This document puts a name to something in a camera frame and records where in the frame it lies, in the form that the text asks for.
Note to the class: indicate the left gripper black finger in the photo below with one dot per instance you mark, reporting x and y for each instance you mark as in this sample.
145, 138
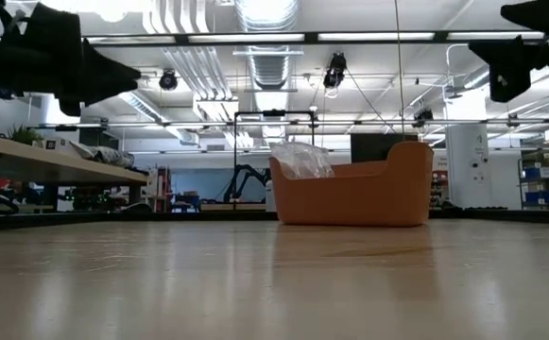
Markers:
104, 75

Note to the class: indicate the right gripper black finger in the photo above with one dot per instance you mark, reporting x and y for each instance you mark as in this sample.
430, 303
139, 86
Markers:
508, 66

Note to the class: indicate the orange plastic bin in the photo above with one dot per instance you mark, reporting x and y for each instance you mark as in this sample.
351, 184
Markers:
349, 203

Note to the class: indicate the black background robot arm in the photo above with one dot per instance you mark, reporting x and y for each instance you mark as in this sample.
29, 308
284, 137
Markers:
245, 177

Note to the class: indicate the grey patterned cloth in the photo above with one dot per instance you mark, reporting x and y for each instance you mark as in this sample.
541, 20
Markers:
108, 155

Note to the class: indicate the green potted plant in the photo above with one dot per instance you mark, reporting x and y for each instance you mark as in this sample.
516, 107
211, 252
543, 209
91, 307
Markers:
23, 134

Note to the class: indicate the small white box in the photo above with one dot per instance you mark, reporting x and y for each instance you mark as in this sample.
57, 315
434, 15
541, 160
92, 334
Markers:
54, 143

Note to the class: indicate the black beam with light strips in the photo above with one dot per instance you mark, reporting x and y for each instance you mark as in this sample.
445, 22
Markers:
182, 39

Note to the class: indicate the wooden workbench grey legs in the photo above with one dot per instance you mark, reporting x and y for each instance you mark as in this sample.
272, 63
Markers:
66, 167

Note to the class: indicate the white red rack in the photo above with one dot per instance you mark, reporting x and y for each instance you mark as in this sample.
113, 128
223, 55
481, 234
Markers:
160, 189

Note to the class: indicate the blue bin shelf rack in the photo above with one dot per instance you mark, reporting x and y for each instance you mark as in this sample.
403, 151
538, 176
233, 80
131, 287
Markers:
548, 196

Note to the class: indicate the black monitor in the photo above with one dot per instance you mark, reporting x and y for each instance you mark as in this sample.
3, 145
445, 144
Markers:
373, 148

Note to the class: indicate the white cylindrical bin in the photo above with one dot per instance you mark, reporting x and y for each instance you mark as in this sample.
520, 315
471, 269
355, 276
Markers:
269, 196

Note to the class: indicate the black robot station frame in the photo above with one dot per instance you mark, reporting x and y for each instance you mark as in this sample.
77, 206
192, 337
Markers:
274, 112

